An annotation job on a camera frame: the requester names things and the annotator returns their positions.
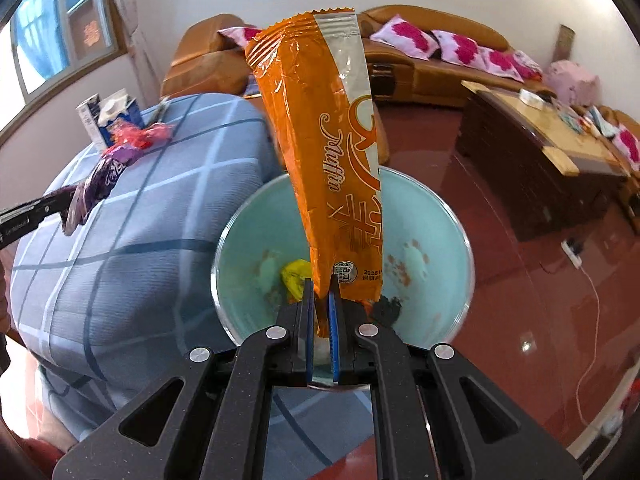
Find orange leather chaise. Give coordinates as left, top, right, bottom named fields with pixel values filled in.
left=159, top=13, right=281, bottom=102

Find pink covered stand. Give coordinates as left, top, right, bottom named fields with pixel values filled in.
left=543, top=59, right=602, bottom=107

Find orange snack wrapper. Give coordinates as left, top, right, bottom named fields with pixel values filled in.
left=243, top=4, right=387, bottom=339

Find colourful items on coffee table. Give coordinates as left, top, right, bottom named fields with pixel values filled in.
left=552, top=100, right=598, bottom=136

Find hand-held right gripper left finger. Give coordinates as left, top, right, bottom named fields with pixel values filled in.
left=52, top=280, right=317, bottom=480

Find blue juice carton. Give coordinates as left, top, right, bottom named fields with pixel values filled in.
left=97, top=88, right=147, bottom=149

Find white tissue box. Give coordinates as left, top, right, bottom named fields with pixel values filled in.
left=518, top=88, right=553, bottom=110

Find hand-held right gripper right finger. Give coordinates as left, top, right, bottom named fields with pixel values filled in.
left=326, top=274, right=583, bottom=480

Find window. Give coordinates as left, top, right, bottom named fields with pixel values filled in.
left=0, top=0, right=128, bottom=111

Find yellow candy wrapper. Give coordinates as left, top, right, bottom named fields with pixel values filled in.
left=279, top=258, right=314, bottom=304

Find dark wooden coffee table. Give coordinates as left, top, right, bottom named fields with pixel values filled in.
left=454, top=79, right=632, bottom=243

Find white power strip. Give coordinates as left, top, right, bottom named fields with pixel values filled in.
left=560, top=239, right=584, bottom=269

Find pink floral cushion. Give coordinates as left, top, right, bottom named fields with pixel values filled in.
left=479, top=45, right=525, bottom=82
left=431, top=29, right=490, bottom=67
left=216, top=24, right=264, bottom=55
left=369, top=14, right=441, bottom=61
left=611, top=124, right=640, bottom=173

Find light blue cloth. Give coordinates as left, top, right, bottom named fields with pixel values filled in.
left=586, top=105, right=620, bottom=140

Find white milk carton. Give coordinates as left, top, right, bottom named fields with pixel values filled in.
left=75, top=93, right=109, bottom=154

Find white power cable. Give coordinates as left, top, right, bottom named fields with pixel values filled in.
left=574, top=262, right=608, bottom=428

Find pale curtain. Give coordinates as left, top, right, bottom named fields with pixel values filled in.
left=106, top=0, right=173, bottom=111

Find small floral pillow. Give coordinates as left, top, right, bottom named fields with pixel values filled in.
left=512, top=49, right=545, bottom=82

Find purple snack wrapper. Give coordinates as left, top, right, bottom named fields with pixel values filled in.
left=61, top=141, right=147, bottom=237

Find teal plastic bin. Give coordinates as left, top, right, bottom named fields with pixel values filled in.
left=211, top=164, right=475, bottom=392

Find red plastic bag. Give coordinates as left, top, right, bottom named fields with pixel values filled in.
left=106, top=121, right=174, bottom=152

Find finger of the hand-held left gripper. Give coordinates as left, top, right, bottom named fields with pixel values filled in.
left=20, top=185, right=82, bottom=222

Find rolled patterned mat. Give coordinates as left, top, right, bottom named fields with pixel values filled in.
left=558, top=24, right=577, bottom=63

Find orange leather sofa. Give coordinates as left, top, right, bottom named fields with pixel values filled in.
left=356, top=5, right=556, bottom=109

